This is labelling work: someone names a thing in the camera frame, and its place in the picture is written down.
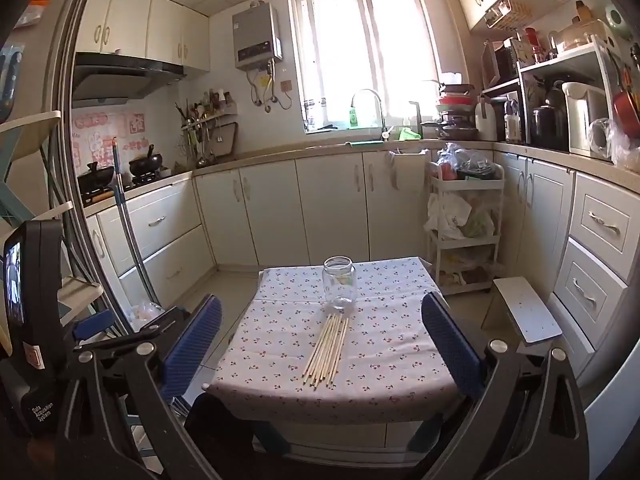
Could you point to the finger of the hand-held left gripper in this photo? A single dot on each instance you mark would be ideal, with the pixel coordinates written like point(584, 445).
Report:
point(167, 317)
point(95, 325)

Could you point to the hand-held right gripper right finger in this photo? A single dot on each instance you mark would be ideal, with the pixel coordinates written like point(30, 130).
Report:
point(450, 345)

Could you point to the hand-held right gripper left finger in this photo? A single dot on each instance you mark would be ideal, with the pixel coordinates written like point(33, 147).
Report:
point(192, 345)

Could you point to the bundle of wooden chopsticks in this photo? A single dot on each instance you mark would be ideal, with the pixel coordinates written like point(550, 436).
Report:
point(326, 355)

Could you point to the clear glass jar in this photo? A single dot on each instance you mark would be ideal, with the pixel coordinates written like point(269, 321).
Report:
point(340, 285)

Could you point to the floral plastic bag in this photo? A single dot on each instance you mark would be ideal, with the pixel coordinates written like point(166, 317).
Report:
point(145, 315)

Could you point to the cherry print tablecloth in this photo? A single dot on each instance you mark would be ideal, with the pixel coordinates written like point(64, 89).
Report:
point(390, 350)

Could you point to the white stool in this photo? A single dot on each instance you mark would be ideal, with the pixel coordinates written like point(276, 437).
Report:
point(530, 310)

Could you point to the black wok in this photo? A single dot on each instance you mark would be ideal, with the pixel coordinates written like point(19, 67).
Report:
point(146, 164)
point(95, 176)

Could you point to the white plastic bag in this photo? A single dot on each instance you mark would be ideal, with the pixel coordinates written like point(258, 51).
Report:
point(450, 215)

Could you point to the gas stove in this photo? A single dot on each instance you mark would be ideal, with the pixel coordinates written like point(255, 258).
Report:
point(135, 180)

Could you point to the white rolling cart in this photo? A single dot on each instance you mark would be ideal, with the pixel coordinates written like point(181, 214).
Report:
point(465, 185)

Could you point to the folding chair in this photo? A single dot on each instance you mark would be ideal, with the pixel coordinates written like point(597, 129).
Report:
point(30, 122)

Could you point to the white hanging trash bin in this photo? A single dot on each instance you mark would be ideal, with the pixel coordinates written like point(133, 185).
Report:
point(410, 170)

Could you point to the hanging cutting board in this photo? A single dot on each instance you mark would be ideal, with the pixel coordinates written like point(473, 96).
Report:
point(227, 141)

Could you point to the utensil rack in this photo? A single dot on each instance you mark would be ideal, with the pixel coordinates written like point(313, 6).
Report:
point(200, 125)

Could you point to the white base cabinet with drawers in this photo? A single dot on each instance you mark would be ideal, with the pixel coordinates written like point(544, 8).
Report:
point(600, 220)

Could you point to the white jug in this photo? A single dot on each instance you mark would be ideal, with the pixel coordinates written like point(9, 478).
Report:
point(485, 122)

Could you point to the grey range hood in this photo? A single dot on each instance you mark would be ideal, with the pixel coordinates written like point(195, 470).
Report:
point(125, 72)

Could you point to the stack of pans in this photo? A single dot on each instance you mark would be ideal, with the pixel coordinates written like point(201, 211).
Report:
point(455, 115)

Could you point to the chrome faucet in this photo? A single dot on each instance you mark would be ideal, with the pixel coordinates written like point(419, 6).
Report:
point(380, 110)

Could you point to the black pot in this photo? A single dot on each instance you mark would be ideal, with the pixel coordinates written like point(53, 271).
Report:
point(549, 120)

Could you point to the green soap bottle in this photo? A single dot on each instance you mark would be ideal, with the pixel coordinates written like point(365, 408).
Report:
point(353, 116)

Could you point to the white electric kettle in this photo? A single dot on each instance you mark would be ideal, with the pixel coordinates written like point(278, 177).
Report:
point(582, 120)

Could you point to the red pot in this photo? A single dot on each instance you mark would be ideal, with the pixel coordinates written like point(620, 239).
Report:
point(627, 110)

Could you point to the grey water heater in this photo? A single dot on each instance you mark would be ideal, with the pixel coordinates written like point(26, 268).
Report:
point(255, 35)

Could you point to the kitchen window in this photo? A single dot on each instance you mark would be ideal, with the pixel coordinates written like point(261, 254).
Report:
point(370, 55)

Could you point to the metal shelf rack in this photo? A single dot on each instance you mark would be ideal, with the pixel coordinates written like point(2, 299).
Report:
point(560, 62)

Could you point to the pink wall stickers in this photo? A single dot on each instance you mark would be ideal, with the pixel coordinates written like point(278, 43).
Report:
point(100, 140)

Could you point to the metal door frame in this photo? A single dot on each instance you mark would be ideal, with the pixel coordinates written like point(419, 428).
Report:
point(67, 110)

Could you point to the wall outlet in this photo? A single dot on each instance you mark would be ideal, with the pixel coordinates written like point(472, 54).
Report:
point(286, 85)

